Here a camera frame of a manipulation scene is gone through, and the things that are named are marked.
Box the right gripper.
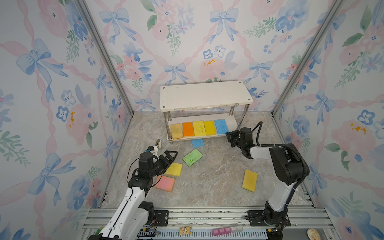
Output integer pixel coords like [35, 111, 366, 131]
[225, 130, 245, 150]

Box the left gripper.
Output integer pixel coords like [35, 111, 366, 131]
[148, 150, 177, 179]

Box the blue sponge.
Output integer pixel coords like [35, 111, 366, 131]
[192, 139, 205, 148]
[214, 119, 229, 135]

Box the green sponge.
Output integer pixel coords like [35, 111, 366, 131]
[183, 149, 203, 167]

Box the bright yellow sponge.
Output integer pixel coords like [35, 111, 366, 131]
[204, 121, 217, 136]

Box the pale yellow orange-backed sponge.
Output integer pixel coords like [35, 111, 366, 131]
[171, 124, 184, 140]

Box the orange sponge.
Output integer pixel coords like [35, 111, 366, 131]
[183, 122, 195, 137]

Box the yellow cellulose sponge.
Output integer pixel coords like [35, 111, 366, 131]
[193, 121, 206, 137]

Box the yellow green-backed sponge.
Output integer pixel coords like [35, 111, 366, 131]
[242, 170, 258, 192]

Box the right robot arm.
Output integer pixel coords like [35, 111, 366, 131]
[226, 128, 310, 228]

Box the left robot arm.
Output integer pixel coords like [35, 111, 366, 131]
[88, 147, 179, 240]

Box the white two-tier shelf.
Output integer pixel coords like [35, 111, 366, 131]
[160, 81, 254, 142]

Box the yellow sponge left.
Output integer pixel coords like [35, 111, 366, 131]
[165, 163, 183, 177]

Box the pink sponge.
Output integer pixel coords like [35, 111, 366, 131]
[155, 176, 176, 193]

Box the small circuit board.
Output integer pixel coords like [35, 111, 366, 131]
[179, 226, 193, 236]

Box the pink block strip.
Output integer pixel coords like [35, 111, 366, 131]
[212, 226, 243, 237]

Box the round patterned disc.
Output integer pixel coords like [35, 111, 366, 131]
[307, 229, 321, 240]

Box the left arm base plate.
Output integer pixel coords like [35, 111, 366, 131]
[145, 210, 170, 227]

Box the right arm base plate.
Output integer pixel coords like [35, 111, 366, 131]
[244, 210, 291, 228]

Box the right corner metal post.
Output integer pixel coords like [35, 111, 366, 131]
[271, 0, 345, 118]

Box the corner metal post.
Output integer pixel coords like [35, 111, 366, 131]
[271, 0, 345, 118]
[74, 0, 134, 117]

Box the left corner metal post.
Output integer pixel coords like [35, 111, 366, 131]
[74, 0, 134, 117]

